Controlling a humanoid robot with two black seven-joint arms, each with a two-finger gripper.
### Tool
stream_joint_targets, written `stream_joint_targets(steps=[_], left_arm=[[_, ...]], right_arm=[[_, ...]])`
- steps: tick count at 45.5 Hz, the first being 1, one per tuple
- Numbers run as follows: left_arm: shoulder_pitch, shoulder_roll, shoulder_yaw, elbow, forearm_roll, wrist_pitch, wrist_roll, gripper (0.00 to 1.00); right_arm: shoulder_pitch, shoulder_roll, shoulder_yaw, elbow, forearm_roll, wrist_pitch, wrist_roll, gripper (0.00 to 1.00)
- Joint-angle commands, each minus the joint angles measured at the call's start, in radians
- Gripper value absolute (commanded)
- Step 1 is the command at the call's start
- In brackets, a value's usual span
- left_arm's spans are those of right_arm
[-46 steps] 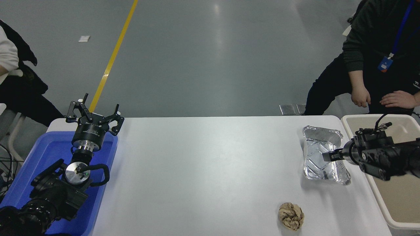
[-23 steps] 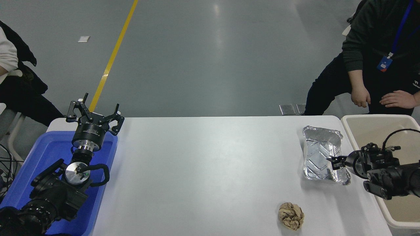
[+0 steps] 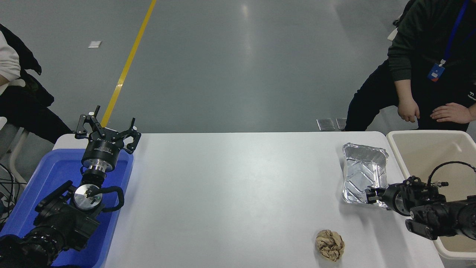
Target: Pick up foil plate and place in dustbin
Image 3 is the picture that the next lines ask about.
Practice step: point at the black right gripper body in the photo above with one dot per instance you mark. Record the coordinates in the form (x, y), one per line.
(390, 197)

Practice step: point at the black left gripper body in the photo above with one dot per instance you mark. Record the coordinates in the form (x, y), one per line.
(102, 149)

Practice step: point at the silver foil tray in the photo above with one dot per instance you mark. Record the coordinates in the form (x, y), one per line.
(360, 171)

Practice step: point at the person's right forearm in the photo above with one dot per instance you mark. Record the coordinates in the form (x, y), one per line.
(403, 89)

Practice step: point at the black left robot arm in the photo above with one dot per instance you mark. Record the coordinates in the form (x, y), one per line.
(63, 219)

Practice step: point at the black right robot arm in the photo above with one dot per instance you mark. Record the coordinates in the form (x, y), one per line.
(446, 216)

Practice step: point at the grey metal floor plate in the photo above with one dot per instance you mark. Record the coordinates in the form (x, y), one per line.
(325, 124)
(341, 124)

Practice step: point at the person's right hand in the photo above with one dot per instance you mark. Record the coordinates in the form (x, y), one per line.
(408, 109)

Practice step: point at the person's left hand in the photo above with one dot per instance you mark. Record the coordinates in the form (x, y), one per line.
(455, 112)

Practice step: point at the blue plastic tray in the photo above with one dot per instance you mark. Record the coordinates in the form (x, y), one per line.
(55, 167)

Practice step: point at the large pale plastic bin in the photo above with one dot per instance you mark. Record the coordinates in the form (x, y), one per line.
(420, 149)

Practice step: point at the crumpled tan paper ball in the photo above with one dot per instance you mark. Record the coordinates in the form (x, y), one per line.
(330, 245)

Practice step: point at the seated person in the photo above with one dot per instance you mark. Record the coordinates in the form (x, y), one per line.
(22, 106)

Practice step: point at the white chair frame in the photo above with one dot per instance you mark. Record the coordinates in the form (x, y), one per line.
(16, 149)

